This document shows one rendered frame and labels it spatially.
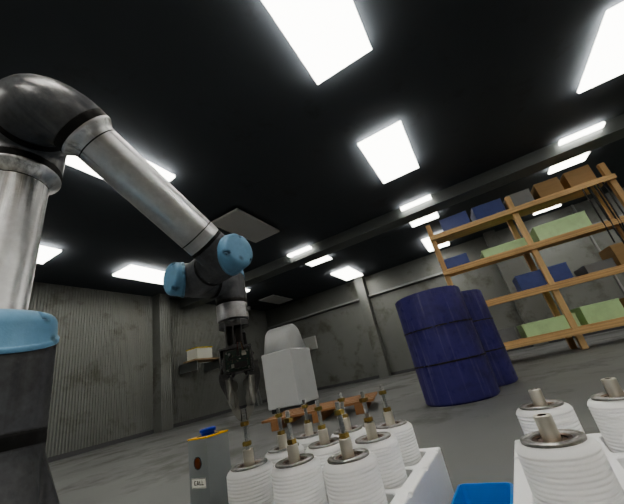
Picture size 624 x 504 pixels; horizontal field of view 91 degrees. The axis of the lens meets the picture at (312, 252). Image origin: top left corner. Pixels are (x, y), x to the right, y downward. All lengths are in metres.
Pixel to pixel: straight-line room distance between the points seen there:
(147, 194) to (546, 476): 0.70
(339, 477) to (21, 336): 0.48
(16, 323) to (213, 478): 0.60
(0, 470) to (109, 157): 0.42
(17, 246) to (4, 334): 0.23
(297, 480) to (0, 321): 0.50
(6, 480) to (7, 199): 0.41
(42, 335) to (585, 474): 0.63
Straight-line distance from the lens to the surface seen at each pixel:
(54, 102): 0.65
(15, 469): 0.44
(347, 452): 0.64
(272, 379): 5.56
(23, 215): 0.67
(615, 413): 0.77
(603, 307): 6.05
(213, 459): 0.91
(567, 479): 0.54
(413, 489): 0.70
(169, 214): 0.61
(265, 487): 0.76
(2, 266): 0.63
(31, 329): 0.45
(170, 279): 0.72
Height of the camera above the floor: 0.39
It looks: 22 degrees up
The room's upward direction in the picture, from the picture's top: 13 degrees counter-clockwise
